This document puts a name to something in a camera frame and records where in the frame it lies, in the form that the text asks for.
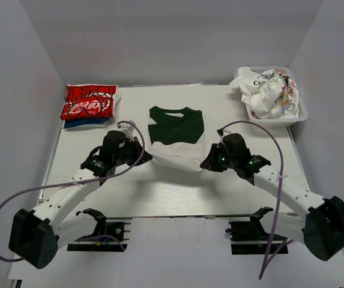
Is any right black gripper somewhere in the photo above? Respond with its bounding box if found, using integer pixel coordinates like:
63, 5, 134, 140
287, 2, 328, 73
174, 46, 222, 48
201, 143, 238, 172

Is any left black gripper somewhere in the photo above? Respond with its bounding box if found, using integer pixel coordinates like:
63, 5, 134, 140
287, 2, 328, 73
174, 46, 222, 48
113, 137, 152, 167

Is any green and white t shirt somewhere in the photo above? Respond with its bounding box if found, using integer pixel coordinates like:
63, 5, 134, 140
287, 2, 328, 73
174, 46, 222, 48
148, 106, 206, 172

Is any white colourful print t shirt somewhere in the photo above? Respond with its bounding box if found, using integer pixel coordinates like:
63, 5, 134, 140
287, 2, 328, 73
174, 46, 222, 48
229, 67, 300, 119

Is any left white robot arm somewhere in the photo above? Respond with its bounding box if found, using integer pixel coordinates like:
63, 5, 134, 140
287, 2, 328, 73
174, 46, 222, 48
8, 131, 152, 269

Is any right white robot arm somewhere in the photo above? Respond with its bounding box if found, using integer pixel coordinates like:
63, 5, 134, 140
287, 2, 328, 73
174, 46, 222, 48
200, 133, 344, 261

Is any folded blue shirt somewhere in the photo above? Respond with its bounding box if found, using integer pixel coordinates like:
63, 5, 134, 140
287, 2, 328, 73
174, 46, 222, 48
64, 117, 109, 129

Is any folded white shirt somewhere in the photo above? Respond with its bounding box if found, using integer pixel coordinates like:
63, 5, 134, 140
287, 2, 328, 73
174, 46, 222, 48
112, 91, 122, 116

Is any folded red coca-cola shirt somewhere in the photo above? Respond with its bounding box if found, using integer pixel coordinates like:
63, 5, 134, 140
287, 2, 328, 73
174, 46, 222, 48
60, 84, 118, 121

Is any white plastic basket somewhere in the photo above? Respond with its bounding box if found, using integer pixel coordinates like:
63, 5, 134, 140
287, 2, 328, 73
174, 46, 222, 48
245, 67, 307, 128

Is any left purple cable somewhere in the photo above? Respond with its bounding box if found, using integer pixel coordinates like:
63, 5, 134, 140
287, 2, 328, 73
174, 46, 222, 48
0, 119, 146, 262

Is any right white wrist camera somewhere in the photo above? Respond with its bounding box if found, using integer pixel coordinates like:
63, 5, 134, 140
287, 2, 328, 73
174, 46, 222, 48
217, 128, 232, 139

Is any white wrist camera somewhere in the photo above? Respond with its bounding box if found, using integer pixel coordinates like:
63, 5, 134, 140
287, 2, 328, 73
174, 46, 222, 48
217, 128, 232, 139
117, 121, 136, 140

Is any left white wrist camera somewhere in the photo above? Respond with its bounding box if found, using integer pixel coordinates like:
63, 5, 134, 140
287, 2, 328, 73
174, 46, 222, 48
117, 121, 136, 140

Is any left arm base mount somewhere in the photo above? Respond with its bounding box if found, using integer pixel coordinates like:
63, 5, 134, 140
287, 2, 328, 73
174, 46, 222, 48
67, 208, 130, 253

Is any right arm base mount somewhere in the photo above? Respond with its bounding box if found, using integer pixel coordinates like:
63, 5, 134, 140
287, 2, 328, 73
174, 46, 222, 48
225, 207, 273, 256

